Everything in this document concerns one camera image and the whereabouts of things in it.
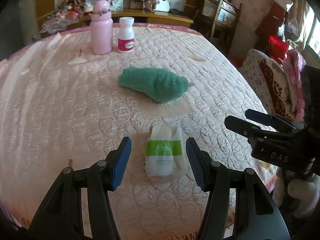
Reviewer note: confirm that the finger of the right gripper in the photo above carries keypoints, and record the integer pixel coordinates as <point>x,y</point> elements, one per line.
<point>279,123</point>
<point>250,130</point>

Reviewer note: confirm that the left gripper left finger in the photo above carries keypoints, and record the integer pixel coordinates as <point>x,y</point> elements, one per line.
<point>59,215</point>

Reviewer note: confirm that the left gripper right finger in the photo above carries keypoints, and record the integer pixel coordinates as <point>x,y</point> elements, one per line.
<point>256,214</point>

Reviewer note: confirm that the white green tissue pack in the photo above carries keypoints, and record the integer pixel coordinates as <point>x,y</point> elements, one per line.
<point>165,157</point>

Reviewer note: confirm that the green fuzzy cloth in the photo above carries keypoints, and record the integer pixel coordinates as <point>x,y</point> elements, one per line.
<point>160,85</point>

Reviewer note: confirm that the floral red sofa cover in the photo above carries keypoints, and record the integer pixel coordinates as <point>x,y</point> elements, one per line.
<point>272,85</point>

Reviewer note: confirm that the pink patterned pajama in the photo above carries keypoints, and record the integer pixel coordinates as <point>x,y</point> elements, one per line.
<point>293,66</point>

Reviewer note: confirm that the red cushion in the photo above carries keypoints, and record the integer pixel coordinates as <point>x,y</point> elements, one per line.
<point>277,49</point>

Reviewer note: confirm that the pink quilted table cover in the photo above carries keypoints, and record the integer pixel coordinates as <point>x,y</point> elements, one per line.
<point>61,106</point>

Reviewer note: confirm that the wooden chair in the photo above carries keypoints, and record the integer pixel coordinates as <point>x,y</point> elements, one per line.
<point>216,20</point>

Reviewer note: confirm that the white pink-label pill bottle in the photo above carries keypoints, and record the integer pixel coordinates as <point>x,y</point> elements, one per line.
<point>126,35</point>

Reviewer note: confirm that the pink water bottle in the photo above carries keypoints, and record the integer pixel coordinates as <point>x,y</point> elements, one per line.
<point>101,28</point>

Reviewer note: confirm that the framed couple photo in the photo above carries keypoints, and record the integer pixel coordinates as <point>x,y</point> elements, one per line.
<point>116,5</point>

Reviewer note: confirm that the wooden tv cabinet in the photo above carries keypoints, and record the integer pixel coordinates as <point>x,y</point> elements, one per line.
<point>140,16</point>

